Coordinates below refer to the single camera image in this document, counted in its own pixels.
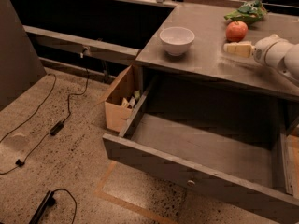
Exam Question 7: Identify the grey open top drawer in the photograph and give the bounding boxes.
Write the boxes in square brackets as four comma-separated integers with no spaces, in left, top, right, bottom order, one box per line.
[103,77,299,224]

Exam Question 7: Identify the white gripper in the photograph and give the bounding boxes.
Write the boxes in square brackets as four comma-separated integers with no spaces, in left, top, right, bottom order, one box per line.
[223,35,289,67]

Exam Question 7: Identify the grey counter cabinet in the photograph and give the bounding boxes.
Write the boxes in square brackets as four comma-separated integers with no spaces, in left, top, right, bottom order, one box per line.
[136,4,299,132]

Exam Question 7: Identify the red apple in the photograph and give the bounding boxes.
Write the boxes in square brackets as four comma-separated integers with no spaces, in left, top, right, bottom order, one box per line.
[225,21,248,42]

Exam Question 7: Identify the items inside cardboard box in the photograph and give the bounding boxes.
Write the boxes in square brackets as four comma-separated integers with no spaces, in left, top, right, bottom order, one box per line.
[121,90,141,109]

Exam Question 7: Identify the black cable on floor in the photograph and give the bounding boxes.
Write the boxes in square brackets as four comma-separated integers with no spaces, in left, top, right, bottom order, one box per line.
[0,49,92,176]

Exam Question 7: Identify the black power strip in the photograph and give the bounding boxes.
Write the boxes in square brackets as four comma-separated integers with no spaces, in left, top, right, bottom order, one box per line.
[29,190,56,224]

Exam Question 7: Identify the green chip bag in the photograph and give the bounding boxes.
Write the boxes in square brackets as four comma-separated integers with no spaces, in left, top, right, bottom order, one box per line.
[224,0,267,24]

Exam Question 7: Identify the cardboard box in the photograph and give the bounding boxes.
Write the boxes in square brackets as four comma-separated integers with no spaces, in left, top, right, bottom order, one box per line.
[104,66,140,133]

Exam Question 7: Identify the grey metal rail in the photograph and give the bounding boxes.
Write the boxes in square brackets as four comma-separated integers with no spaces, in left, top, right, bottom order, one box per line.
[23,25,140,65]

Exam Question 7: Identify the white ceramic bowl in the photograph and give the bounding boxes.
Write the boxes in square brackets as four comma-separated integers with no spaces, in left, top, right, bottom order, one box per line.
[159,27,195,56]

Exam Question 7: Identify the black power adapter brick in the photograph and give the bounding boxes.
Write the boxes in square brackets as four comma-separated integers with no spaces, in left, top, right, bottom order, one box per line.
[50,121,64,136]

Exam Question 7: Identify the round metal drawer knob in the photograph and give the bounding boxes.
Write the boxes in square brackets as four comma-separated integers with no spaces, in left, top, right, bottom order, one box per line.
[187,179,195,187]

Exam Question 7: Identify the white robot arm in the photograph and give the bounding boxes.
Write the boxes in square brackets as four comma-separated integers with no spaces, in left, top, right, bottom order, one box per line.
[223,34,299,85]

